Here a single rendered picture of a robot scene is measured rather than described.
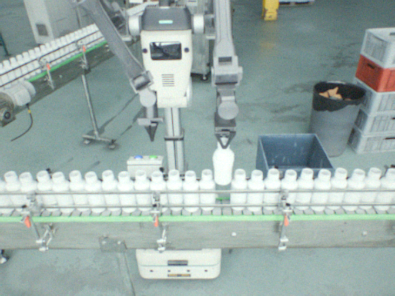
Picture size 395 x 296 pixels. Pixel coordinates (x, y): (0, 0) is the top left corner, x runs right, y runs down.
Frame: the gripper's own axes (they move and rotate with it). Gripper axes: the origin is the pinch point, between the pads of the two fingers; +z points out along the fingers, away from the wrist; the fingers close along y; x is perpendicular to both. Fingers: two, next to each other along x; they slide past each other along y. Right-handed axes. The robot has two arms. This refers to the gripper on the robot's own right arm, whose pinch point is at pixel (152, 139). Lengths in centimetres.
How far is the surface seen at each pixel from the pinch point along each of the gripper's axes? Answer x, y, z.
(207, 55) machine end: 350, 26, -44
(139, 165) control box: -3.8, -5.2, 9.8
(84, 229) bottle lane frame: -15.0, -25.2, 31.9
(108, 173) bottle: -15.5, -14.0, 9.0
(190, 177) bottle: -19.8, 16.2, 9.2
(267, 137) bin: 46, 55, 10
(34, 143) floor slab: 209, -163, 49
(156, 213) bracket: -25.5, 4.3, 20.2
